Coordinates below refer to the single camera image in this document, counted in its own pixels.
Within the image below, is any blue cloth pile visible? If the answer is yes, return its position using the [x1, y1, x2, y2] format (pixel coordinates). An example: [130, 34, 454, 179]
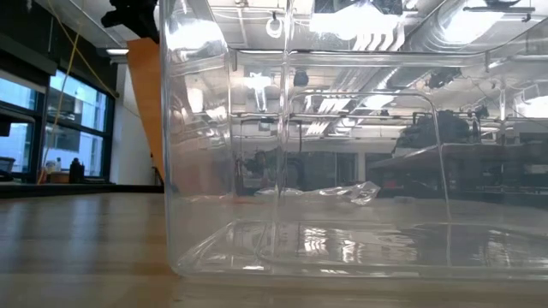
[396, 110, 472, 149]

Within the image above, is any large window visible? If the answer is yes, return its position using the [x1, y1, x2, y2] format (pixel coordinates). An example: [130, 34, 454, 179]
[0, 70, 115, 181]

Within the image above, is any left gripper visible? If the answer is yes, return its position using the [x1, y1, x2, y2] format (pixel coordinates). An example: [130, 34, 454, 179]
[101, 0, 161, 44]

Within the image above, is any black bottle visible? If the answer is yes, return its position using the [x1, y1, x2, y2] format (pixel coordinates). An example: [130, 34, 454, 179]
[68, 157, 86, 185]

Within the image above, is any clear plastic container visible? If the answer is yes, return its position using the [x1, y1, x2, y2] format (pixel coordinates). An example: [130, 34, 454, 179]
[159, 0, 548, 281]

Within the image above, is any clear plastic bag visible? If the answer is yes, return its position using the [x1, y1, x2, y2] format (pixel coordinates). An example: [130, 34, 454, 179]
[255, 181, 381, 206]

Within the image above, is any black aluminium frame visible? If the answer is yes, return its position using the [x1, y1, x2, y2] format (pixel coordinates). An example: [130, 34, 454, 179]
[0, 182, 165, 199]

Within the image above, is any silver ventilation duct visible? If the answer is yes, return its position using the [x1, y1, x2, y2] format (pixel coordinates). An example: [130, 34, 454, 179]
[333, 0, 485, 102]

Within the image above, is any orange elastic bandage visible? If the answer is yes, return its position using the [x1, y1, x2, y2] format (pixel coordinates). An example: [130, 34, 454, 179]
[127, 37, 166, 183]

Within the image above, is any yellow hanging cable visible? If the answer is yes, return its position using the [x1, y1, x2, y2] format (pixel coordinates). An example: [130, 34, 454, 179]
[36, 0, 120, 185]

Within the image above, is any wooden background table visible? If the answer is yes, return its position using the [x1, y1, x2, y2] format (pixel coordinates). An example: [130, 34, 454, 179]
[367, 143, 548, 192]

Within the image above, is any white cable loop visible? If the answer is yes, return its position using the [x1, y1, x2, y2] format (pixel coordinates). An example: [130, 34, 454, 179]
[265, 12, 284, 39]

